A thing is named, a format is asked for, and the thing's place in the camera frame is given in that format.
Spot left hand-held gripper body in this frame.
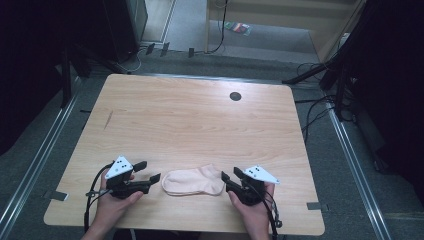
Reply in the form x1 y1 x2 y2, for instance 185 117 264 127
104 155 138 200

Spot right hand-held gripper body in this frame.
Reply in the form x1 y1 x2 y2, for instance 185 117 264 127
226 164 281 206

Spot person's left hand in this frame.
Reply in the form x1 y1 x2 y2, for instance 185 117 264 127
91 168 145 232

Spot person's right hand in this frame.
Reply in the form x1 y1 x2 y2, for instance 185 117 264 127
227 182 276 232

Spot person's legs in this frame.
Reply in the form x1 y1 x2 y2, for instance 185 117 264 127
113 228 249 240

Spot grey tape strip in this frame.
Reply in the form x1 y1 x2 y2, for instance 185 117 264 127
306 201 330 212
42 190 70 202

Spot black metal stand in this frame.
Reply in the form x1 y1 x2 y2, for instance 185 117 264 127
59 43 128 109

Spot black tripod stand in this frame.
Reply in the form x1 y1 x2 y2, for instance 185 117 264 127
281 33 355 123

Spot black cabinet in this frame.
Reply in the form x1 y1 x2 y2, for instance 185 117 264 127
101 0 149 63

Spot colourful packet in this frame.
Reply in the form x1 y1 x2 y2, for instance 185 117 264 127
223 21 253 37

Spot dark curtain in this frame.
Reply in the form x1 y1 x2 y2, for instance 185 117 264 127
0 0 105 156
346 0 424 204

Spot beige wooden partition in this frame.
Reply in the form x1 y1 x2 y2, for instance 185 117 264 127
204 0 368 63

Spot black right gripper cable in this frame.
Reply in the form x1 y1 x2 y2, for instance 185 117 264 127
252 181 284 240

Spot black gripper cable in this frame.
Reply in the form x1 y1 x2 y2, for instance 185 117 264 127
83 161 116 233
252 181 284 240

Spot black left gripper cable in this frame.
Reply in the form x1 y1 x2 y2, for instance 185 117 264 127
83 161 116 233

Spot aluminium floor rail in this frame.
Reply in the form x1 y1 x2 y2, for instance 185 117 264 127
324 99 393 240
0 76 83 235

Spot black floor cables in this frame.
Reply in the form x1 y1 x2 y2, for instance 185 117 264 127
294 61 355 145

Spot white floor cable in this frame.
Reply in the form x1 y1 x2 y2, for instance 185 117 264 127
116 46 148 75

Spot black hanging cable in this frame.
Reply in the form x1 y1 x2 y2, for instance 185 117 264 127
205 0 230 55

